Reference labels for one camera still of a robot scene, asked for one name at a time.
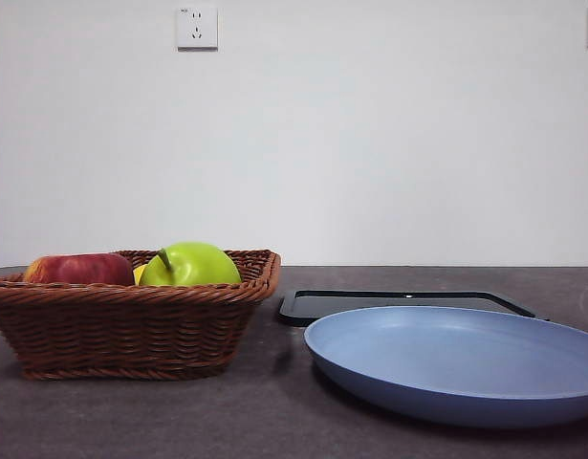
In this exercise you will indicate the yellow lemon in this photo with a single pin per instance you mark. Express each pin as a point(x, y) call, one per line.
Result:
point(138, 276)

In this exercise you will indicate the blue round plate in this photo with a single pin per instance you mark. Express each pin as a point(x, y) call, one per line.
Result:
point(446, 363)

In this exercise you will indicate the brown wicker basket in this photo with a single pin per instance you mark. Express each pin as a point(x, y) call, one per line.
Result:
point(131, 330)

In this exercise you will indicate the black rectangular tray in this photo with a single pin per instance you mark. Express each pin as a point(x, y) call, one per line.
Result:
point(312, 306)

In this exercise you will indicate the green apple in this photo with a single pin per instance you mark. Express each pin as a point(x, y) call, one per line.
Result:
point(198, 265)

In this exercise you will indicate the red apple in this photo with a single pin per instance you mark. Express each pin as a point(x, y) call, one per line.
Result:
point(78, 268)

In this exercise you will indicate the white wall socket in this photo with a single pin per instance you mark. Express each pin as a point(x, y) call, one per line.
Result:
point(197, 28)

